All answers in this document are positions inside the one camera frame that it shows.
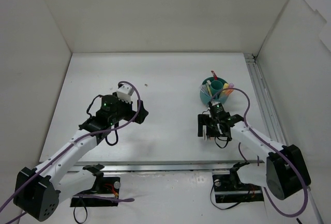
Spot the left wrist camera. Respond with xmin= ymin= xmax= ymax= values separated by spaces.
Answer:
xmin=116 ymin=84 xmax=134 ymax=103

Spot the aluminium rail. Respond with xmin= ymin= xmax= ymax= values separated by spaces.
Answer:
xmin=66 ymin=160 xmax=267 ymax=173
xmin=244 ymin=53 xmax=286 ymax=144

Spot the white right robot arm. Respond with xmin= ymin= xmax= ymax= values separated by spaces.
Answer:
xmin=198 ymin=113 xmax=311 ymax=200

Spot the teal round desk organizer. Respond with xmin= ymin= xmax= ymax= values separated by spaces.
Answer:
xmin=200 ymin=77 xmax=228 ymax=105

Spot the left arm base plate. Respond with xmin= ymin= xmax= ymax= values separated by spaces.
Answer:
xmin=70 ymin=176 xmax=121 ymax=207

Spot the aluminium front rail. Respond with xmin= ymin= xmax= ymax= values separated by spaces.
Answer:
xmin=66 ymin=160 xmax=267 ymax=173

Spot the small white pink stapler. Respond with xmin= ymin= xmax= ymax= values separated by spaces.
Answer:
xmin=203 ymin=128 xmax=213 ymax=141

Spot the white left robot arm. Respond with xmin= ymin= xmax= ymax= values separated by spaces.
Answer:
xmin=12 ymin=92 xmax=148 ymax=222

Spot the aluminium right rail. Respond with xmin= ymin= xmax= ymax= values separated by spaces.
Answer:
xmin=244 ymin=53 xmax=286 ymax=144

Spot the orange capped clear highlighter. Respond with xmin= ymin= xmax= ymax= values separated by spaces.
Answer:
xmin=224 ymin=88 xmax=233 ymax=96

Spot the red gel pen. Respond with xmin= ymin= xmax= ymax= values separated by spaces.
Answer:
xmin=211 ymin=70 xmax=218 ymax=80

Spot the yellow slim highlighter pen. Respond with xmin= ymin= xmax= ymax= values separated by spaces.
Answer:
xmin=205 ymin=83 xmax=213 ymax=97

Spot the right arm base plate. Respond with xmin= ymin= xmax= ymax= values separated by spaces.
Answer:
xmin=212 ymin=174 xmax=264 ymax=204

